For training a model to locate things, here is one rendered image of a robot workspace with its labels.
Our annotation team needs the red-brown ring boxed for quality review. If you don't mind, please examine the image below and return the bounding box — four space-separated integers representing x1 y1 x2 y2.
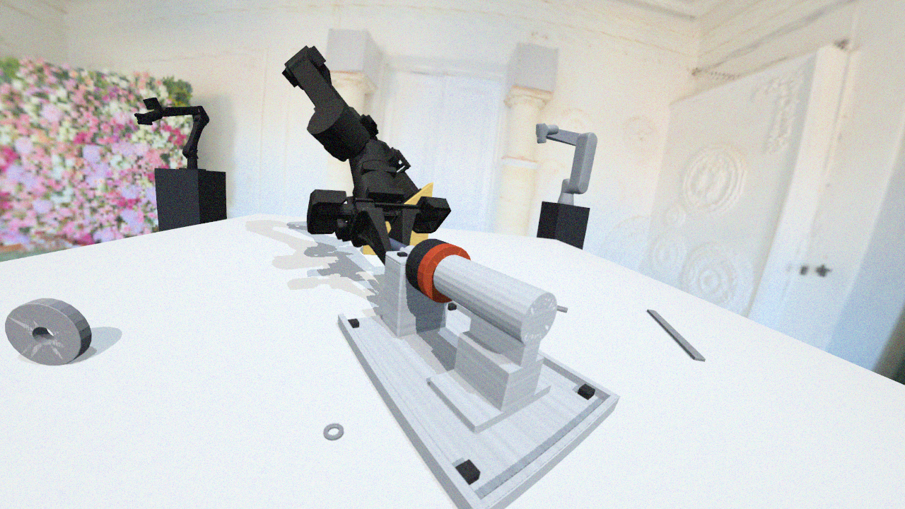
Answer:
417 243 471 303

